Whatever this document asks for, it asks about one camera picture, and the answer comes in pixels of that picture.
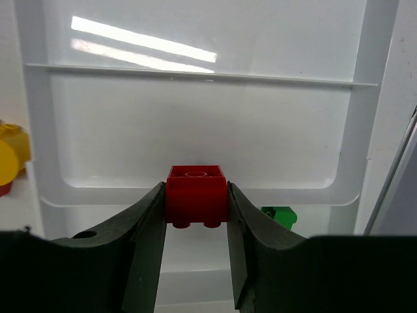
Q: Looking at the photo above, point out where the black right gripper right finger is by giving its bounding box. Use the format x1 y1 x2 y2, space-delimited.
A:
227 183 416 312

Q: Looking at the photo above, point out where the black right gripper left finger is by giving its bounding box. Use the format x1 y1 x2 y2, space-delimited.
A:
1 183 166 312

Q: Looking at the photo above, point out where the green square lego brick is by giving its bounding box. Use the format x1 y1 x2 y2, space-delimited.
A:
261 206 298 230

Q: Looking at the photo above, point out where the small red square lego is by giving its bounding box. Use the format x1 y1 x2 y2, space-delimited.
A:
165 165 229 229

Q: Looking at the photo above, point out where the yellow round lego piece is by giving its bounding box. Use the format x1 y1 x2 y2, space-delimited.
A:
1 121 31 186

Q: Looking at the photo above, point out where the red long lego brick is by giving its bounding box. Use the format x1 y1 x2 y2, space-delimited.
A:
0 181 13 197

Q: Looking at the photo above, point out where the white divided sorting tray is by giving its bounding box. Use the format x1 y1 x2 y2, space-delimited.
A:
14 1 406 312

